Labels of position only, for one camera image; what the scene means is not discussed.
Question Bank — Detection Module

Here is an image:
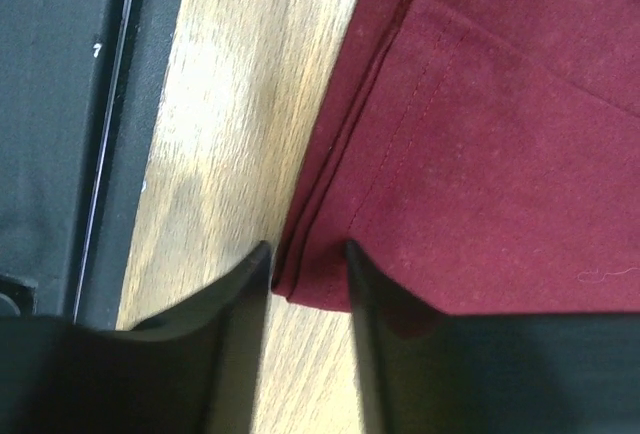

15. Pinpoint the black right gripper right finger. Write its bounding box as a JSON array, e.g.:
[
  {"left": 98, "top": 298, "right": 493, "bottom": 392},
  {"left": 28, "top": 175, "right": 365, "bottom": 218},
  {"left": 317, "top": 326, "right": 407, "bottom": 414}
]
[{"left": 346, "top": 242, "right": 639, "bottom": 433}]

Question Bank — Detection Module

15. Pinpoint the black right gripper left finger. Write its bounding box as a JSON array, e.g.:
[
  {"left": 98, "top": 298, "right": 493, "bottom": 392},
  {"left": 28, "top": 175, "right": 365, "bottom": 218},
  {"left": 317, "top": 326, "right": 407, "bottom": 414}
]
[{"left": 1, "top": 242, "right": 271, "bottom": 433}]

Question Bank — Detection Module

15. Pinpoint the maroon t shirt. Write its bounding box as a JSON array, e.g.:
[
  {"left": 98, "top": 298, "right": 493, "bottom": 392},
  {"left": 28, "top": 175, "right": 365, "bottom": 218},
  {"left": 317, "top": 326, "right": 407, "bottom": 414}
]
[{"left": 272, "top": 0, "right": 639, "bottom": 313}]

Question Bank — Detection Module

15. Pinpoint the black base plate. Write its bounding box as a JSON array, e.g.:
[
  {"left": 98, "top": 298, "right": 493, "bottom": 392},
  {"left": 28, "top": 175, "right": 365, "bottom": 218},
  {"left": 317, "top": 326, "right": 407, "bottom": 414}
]
[{"left": 1, "top": 0, "right": 181, "bottom": 329}]

